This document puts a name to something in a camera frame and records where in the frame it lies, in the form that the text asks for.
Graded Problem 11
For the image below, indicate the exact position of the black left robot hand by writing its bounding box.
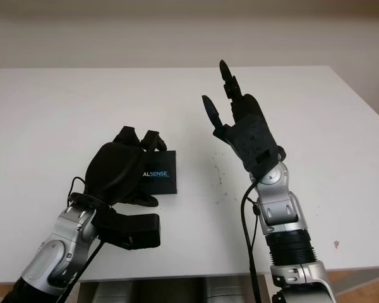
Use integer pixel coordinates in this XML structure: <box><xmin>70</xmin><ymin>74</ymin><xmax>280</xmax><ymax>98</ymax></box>
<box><xmin>83</xmin><ymin>126</ymin><xmax>169</xmax><ymax>208</ymax></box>

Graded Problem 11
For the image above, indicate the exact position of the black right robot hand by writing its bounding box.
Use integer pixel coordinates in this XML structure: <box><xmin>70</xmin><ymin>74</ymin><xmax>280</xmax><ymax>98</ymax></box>
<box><xmin>201</xmin><ymin>59</ymin><xmax>266</xmax><ymax>146</ymax></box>

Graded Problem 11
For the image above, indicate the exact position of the black RealSense box lid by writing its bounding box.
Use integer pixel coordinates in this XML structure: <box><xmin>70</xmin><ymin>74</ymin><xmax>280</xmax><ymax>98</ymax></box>
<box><xmin>140</xmin><ymin>150</ymin><xmax>179</xmax><ymax>196</ymax></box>

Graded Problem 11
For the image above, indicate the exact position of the silver robot left thigh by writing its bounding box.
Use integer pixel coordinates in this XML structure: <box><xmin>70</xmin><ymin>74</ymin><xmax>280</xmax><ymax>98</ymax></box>
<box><xmin>93</xmin><ymin>278</ymin><xmax>136</xmax><ymax>303</ymax></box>

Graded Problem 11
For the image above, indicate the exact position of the silver robot thigh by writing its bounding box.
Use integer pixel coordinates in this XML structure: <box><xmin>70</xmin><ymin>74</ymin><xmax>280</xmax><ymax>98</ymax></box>
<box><xmin>205</xmin><ymin>277</ymin><xmax>257</xmax><ymax>303</ymax></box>
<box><xmin>93</xmin><ymin>278</ymin><xmax>136</xmax><ymax>303</ymax></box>

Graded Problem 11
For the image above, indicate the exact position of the silver robot right thigh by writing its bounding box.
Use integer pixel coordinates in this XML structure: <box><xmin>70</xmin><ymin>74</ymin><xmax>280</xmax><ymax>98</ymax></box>
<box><xmin>205</xmin><ymin>277</ymin><xmax>257</xmax><ymax>303</ymax></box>

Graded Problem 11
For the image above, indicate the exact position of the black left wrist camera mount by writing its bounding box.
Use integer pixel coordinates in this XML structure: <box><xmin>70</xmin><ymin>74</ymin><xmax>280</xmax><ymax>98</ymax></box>
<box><xmin>92</xmin><ymin>204</ymin><xmax>162</xmax><ymax>251</ymax></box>

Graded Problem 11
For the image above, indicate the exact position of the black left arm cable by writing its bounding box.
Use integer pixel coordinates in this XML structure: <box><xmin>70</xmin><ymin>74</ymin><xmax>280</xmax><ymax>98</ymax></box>
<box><xmin>58</xmin><ymin>176</ymin><xmax>103</xmax><ymax>303</ymax></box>

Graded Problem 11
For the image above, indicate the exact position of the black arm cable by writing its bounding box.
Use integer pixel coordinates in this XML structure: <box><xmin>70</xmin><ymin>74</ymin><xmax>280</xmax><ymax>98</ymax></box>
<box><xmin>58</xmin><ymin>176</ymin><xmax>103</xmax><ymax>303</ymax></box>
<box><xmin>240</xmin><ymin>183</ymin><xmax>262</xmax><ymax>303</ymax></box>

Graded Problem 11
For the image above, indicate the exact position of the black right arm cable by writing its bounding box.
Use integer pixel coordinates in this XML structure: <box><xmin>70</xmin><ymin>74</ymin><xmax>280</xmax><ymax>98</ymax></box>
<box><xmin>240</xmin><ymin>183</ymin><xmax>262</xmax><ymax>303</ymax></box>

